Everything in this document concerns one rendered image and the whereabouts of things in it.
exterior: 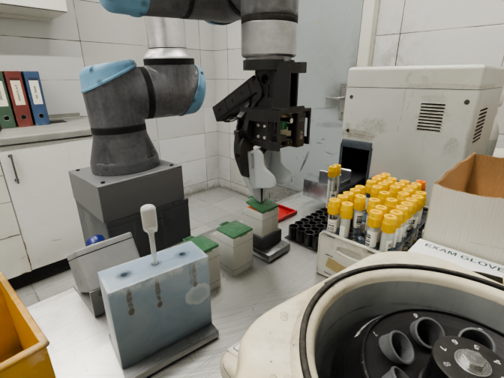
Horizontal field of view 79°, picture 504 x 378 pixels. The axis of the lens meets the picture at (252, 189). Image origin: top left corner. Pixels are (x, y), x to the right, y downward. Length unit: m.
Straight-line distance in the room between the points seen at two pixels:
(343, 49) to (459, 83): 1.59
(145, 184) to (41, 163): 1.36
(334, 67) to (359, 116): 1.51
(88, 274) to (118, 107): 0.39
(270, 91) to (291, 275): 0.27
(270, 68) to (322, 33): 1.96
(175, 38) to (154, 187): 0.33
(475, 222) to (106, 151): 0.66
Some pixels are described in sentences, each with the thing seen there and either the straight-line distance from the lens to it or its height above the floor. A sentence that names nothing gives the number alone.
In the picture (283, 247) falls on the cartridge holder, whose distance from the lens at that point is 0.51.
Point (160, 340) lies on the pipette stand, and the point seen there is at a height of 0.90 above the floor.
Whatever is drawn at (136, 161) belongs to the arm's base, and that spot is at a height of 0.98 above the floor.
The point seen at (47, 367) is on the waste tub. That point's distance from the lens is 0.30.
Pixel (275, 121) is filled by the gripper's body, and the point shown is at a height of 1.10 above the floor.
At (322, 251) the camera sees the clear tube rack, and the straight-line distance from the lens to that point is 0.46.
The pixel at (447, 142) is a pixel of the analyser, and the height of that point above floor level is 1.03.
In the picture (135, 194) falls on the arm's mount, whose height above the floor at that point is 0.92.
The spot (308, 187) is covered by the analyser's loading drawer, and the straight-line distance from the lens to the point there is 0.70.
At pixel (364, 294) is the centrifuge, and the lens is 0.29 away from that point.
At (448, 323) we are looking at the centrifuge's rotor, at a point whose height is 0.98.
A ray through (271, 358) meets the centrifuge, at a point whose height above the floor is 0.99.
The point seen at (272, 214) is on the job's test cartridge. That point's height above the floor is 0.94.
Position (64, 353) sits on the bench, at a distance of 0.42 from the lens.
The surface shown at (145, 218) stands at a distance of 0.30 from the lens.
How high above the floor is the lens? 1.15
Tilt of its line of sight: 20 degrees down
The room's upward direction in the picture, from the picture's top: straight up
